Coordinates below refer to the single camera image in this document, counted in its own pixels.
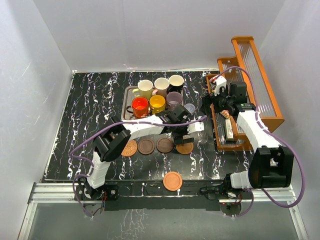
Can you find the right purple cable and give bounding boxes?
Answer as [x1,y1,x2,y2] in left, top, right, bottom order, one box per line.
[211,66,307,217]

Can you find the dark brown wooden coaster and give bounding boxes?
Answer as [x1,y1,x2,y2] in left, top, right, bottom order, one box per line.
[137,138,155,155]

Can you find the pink mug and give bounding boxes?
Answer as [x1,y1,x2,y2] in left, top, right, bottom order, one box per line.
[152,77,170,98]

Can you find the clear jar of paperclips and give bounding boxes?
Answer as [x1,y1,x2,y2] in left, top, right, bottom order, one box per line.
[184,103,196,115]

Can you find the aluminium frame rail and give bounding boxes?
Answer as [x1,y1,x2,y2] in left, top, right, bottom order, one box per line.
[18,183,309,240]

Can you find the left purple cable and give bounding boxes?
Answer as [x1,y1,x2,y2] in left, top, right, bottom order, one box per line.
[68,114,208,218]

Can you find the lilac mug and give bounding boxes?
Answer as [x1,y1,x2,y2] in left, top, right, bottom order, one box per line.
[166,91,183,111]

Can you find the light brown wooden coaster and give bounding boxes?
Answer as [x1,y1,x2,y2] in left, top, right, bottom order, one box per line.
[175,142,194,155]

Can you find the white eraser box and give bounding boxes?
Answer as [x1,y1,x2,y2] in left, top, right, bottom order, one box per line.
[225,119,234,141]

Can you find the cream yellow mug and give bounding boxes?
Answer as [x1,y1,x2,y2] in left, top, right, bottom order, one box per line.
[132,79,154,100]

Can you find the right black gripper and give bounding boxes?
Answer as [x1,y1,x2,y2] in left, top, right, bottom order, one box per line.
[200,84,234,117]

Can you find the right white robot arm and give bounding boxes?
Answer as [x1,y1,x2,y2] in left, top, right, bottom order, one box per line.
[201,76,294,199]

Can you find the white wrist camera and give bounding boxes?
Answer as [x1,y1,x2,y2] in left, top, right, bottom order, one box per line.
[187,120,205,134]
[210,76,227,96]

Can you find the orange red mug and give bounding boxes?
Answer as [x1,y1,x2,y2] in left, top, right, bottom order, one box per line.
[126,97,149,119]

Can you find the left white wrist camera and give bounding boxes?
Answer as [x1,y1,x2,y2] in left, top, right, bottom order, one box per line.
[187,120,205,134]

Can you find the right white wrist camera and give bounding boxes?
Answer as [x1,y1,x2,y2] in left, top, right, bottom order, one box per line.
[210,76,227,96]

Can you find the black mug white inside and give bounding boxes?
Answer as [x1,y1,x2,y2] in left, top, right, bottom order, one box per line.
[167,75,185,93]

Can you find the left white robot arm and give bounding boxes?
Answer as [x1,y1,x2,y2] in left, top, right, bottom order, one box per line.
[84,106,192,200]

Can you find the silver metal tray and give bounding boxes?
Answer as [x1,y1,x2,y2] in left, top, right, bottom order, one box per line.
[120,85,185,125]

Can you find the purple cable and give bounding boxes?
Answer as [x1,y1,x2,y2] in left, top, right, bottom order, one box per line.
[68,114,208,218]
[211,66,307,217]

